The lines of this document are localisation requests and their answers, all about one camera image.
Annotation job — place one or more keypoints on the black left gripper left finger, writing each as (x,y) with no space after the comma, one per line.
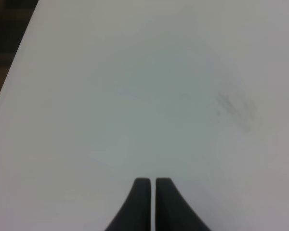
(135,213)

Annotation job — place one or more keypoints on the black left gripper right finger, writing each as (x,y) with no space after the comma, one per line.
(172,212)

